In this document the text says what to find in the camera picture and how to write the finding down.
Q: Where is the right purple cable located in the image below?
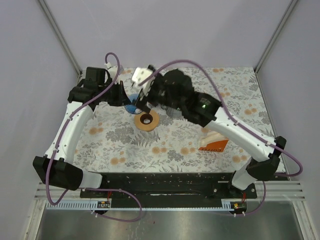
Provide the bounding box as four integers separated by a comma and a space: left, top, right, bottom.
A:
137, 59, 304, 218

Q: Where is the floral table mat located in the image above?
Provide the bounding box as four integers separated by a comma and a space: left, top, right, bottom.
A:
73, 67, 274, 172

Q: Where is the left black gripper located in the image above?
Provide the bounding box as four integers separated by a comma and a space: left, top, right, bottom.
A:
98, 80, 132, 107

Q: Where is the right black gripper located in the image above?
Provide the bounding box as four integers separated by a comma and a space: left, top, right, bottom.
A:
131, 73, 184, 115

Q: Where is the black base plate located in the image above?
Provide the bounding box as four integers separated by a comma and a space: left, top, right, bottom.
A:
80, 172, 257, 209

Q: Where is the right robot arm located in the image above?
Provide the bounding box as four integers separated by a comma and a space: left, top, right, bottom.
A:
131, 66, 286, 198

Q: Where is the aluminium rail frame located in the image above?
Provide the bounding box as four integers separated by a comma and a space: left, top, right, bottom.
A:
34, 181, 306, 201

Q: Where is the light wooden dripper ring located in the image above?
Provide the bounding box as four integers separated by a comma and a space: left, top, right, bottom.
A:
133, 110, 160, 132

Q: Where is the clear glass dripper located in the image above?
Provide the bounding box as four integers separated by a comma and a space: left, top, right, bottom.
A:
161, 105, 183, 119

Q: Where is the orange coffee filter box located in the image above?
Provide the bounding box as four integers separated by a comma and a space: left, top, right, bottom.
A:
198, 139, 229, 153

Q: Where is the white slotted cable duct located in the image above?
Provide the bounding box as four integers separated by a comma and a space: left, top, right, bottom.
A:
45, 199, 236, 211

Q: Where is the blue plastic dripper cone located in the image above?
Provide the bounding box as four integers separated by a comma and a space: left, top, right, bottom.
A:
124, 93, 139, 115

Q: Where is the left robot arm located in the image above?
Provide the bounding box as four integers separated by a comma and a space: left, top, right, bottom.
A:
32, 63, 130, 198

